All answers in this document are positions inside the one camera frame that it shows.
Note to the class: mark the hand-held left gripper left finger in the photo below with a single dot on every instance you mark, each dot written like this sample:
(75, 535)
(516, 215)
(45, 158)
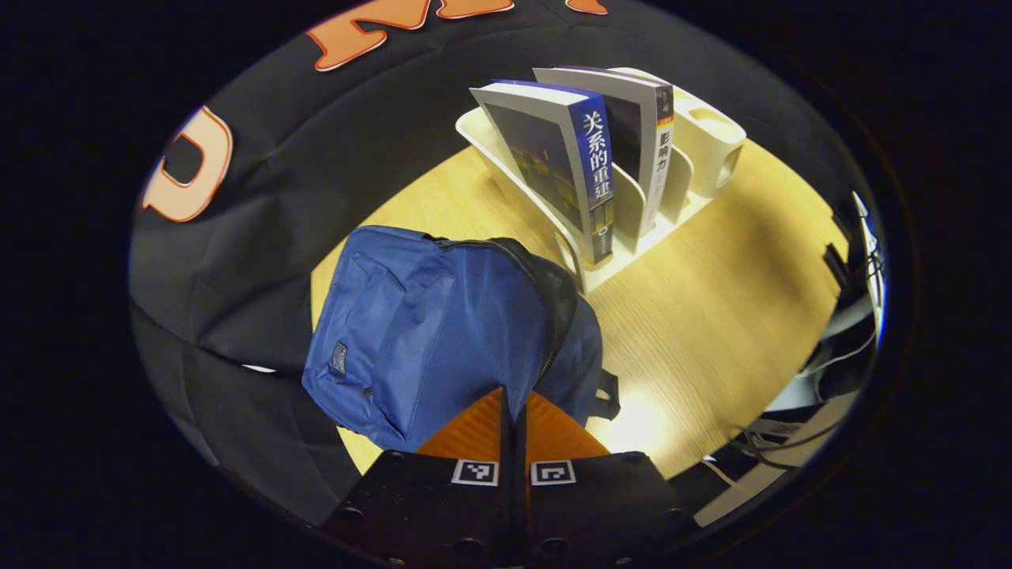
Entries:
(411, 506)

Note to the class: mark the white bookshelf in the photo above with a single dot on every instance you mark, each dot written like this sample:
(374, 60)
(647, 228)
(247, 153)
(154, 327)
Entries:
(711, 150)

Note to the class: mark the white office desk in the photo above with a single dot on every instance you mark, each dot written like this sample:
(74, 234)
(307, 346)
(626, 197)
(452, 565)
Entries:
(870, 245)

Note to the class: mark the blue spine book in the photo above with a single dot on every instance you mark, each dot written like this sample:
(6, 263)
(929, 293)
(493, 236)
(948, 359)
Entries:
(597, 174)

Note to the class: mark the white spine book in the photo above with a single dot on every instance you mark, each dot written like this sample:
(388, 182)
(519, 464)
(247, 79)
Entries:
(662, 158)

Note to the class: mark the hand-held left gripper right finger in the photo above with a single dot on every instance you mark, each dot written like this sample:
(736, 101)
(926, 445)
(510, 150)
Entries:
(601, 506)

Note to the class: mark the black backdrop cloth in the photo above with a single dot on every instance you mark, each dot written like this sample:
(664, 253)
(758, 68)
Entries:
(261, 261)

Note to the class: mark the blue schoolbag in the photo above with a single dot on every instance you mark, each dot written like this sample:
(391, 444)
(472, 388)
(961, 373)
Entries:
(427, 332)

